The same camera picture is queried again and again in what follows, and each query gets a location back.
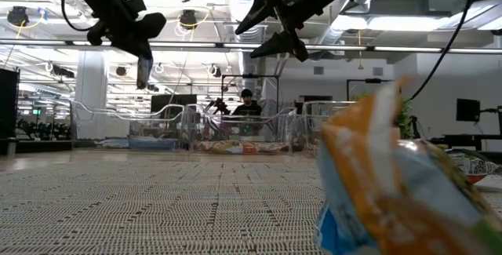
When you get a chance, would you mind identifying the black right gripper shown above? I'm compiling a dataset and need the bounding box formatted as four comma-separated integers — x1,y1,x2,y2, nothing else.
234,0,377,63

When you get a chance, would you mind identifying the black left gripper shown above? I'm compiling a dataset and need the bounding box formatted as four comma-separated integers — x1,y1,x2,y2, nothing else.
86,0,154,62

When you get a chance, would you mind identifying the blue granola bar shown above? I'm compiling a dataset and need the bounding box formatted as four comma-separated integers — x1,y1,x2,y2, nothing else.
136,54,155,90
446,148,502,188
128,135,180,151

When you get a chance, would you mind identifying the orange green granola bar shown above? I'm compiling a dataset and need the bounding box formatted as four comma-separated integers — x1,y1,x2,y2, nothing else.
197,139,246,155

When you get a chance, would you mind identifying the long ceiling light strip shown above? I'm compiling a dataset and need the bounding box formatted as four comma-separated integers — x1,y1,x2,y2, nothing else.
0,38,502,55

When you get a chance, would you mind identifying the black computer monitor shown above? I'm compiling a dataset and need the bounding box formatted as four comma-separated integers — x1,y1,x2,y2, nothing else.
150,93,198,115

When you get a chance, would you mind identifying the black ceiling dome device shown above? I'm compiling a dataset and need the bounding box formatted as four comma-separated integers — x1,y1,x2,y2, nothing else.
179,9,198,31
6,5,29,27

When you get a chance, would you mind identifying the clear plastic bin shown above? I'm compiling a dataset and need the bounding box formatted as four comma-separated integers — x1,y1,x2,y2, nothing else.
186,104,298,155
69,100,186,151
300,100,377,158

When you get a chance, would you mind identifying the person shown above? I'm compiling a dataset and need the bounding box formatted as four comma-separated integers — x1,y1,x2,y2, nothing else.
231,88,264,117

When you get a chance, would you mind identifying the black cabinet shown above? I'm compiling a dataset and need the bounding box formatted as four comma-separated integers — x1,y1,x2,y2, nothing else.
0,67,20,140

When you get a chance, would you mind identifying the grey mesh mat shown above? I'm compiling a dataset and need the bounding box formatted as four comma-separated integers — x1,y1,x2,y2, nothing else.
0,160,502,255

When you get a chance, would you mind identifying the black background desk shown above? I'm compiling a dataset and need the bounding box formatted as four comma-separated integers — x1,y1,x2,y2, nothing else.
429,133,502,153

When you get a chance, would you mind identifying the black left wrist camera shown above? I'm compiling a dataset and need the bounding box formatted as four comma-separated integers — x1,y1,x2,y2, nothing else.
136,11,168,39

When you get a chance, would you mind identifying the black gantry frame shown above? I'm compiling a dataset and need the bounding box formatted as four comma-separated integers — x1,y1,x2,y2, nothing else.
346,78,393,91
220,73,281,117

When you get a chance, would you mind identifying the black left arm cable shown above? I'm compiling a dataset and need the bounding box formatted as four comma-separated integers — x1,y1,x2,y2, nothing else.
60,0,93,33

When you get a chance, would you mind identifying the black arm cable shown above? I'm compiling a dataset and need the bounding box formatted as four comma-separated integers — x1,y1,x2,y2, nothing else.
409,0,476,101
60,0,93,33

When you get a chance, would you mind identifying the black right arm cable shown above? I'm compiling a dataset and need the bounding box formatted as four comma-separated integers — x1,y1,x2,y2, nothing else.
409,0,476,101

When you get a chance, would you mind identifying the black wall monitor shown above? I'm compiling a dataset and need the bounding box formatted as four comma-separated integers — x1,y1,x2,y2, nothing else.
456,98,482,123

